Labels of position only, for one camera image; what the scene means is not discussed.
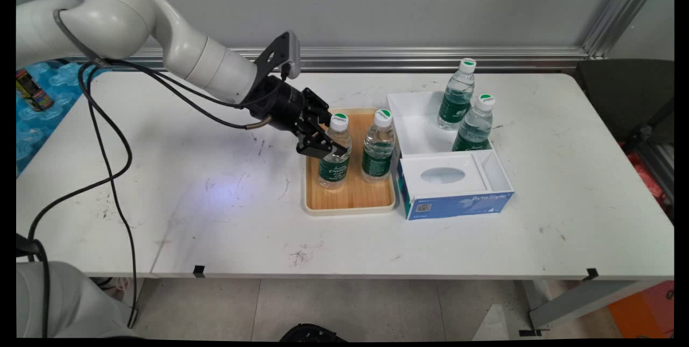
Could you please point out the blue printed cardboard box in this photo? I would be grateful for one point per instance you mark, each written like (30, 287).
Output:
(457, 205)

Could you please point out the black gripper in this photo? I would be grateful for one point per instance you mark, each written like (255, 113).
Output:
(282, 105)

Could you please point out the grey wrist camera black bracket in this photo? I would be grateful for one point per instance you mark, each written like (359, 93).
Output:
(293, 51)

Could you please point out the green label water bottle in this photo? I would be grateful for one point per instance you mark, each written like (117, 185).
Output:
(335, 172)
(378, 153)
(456, 102)
(473, 129)

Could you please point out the slanted aluminium frame post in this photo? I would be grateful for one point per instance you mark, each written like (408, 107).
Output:
(624, 13)

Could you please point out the wooden tray with cream rim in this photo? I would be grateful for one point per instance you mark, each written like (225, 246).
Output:
(358, 191)

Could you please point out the white plastic organizer tray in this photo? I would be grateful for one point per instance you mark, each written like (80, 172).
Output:
(420, 132)

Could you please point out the horizontal aluminium frame rail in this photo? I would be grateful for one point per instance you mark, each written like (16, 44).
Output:
(457, 58)

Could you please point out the dark printed can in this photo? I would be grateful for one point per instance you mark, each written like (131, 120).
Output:
(35, 91)

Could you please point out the orange box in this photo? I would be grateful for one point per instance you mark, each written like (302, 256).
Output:
(646, 312)

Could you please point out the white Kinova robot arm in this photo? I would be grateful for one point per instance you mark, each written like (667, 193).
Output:
(124, 13)

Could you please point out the blue bubble mat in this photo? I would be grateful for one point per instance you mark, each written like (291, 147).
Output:
(37, 132)

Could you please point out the black round object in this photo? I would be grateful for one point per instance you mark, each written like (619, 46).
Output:
(312, 333)

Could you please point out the grey table leg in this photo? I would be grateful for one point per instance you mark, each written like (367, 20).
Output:
(581, 301)

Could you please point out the black tape piece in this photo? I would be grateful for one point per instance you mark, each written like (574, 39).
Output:
(199, 270)
(592, 273)

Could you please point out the red bag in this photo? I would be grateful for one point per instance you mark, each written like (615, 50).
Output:
(648, 183)

